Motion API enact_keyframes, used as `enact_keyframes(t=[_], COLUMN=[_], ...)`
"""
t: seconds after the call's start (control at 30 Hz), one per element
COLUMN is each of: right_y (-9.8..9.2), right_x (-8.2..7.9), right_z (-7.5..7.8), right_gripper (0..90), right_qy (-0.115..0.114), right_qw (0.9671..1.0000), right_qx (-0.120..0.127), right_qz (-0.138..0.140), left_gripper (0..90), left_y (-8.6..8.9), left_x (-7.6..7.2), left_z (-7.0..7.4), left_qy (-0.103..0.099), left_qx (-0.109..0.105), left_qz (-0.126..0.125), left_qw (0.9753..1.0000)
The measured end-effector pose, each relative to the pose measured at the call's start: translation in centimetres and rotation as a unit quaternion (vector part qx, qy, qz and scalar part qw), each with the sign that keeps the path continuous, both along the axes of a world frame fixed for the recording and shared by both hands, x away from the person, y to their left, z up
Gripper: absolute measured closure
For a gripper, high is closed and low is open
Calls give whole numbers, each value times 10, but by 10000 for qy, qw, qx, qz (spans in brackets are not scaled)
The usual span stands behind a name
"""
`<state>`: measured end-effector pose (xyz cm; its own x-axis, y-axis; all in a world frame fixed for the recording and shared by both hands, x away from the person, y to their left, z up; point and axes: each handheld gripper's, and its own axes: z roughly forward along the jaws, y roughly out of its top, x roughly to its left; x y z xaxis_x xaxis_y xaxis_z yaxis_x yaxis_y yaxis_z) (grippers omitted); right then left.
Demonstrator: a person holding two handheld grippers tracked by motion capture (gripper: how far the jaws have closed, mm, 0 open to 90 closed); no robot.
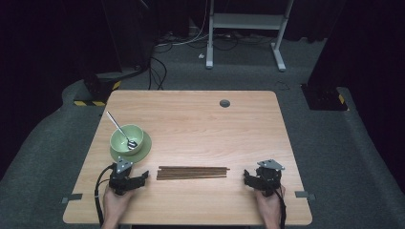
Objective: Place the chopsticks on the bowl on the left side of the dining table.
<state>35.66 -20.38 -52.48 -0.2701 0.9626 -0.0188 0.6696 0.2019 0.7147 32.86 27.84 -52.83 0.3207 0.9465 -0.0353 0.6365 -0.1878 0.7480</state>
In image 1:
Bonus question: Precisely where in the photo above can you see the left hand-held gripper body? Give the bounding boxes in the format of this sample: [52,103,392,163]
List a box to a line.
[109,156,136,196]

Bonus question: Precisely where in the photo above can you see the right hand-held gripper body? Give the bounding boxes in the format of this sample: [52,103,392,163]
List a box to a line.
[256,159,286,198]

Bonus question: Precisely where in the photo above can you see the row of dark chopsticks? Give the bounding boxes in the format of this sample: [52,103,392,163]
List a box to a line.
[156,165,231,181]

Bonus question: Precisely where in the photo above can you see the person's left hand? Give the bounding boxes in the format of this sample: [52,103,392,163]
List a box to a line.
[102,185,135,222]

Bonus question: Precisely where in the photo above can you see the person's right hand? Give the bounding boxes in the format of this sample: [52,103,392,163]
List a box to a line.
[254,185,286,225]

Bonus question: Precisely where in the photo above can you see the green ceramic plate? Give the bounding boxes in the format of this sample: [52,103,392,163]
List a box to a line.
[109,130,153,164]

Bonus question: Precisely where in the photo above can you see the grey tape piece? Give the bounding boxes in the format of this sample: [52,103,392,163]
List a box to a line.
[61,193,83,204]
[294,190,316,201]

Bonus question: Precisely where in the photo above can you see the metal spoon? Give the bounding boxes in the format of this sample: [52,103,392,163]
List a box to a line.
[106,111,139,151]

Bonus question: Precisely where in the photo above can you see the black hazard-striped stand base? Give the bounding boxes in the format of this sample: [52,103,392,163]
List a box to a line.
[300,83,349,112]
[74,70,123,108]

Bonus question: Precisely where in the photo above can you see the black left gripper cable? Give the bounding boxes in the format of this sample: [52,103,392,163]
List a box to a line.
[94,163,117,227]

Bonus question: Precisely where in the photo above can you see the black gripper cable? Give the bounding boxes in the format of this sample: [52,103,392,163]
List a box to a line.
[274,185,287,229]
[94,163,117,227]

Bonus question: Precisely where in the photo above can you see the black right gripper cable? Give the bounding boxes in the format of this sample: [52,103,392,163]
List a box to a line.
[274,185,287,229]

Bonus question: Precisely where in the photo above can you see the black floor cables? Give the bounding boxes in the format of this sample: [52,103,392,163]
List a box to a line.
[147,56,168,91]

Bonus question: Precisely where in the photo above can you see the white floor cable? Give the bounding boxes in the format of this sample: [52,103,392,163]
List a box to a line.
[156,0,211,48]

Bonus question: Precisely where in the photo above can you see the white metal stand frame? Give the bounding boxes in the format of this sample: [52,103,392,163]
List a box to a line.
[204,0,295,73]

